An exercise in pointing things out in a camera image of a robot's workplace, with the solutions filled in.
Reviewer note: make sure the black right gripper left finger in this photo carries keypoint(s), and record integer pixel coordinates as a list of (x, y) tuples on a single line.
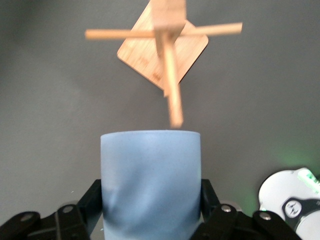
[(87, 207)]

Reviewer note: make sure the wooden mug tree stand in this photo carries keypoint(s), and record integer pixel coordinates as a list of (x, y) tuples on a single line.
[(147, 55)]

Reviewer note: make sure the light blue plastic cup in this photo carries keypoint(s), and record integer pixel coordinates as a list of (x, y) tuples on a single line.
[(150, 180)]

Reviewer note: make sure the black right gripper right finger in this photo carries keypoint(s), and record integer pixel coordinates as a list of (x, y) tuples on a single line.
[(215, 217)]

